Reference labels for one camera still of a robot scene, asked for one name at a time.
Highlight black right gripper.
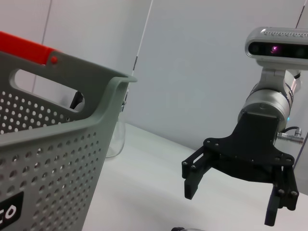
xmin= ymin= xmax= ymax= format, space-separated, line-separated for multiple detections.
xmin=181 ymin=111 xmax=300 ymax=227

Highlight right gripper cable with plug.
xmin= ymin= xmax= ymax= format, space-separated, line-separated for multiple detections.
xmin=276 ymin=127 xmax=308 ymax=167

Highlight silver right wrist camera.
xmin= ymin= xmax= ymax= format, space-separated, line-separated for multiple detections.
xmin=244 ymin=26 xmax=308 ymax=67

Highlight thin black camera cable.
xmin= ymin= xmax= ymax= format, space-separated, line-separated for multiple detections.
xmin=295 ymin=0 xmax=307 ymax=27

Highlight clear glass carafe black handle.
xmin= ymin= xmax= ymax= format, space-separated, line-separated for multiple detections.
xmin=69 ymin=90 xmax=127 ymax=158

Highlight grey perforated plastic storage bin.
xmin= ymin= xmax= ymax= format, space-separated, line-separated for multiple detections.
xmin=0 ymin=50 xmax=138 ymax=231

